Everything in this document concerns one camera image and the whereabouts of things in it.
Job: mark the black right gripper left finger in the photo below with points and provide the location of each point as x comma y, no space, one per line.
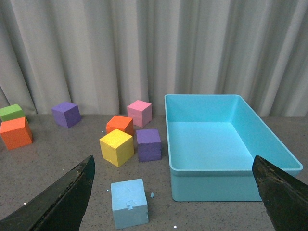
60,207

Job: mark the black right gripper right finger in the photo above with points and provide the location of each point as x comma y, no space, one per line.
285,197

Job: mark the light blue foam cube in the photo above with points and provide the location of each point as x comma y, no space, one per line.
129,203

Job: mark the orange foam cube on left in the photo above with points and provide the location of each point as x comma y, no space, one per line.
16,133

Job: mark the purple foam cube at back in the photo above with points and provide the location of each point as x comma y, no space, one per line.
66,114

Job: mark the light blue plastic bin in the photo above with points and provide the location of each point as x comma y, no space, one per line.
212,142

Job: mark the orange foam cube by yellow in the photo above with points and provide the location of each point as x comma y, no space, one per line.
122,123

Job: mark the purple foam cube near bin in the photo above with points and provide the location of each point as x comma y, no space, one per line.
149,145

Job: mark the green foam cube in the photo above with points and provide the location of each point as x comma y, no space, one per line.
11,112

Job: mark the pink foam cube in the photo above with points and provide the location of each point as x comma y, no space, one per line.
141,112

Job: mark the white curtain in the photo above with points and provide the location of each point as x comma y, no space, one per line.
105,54

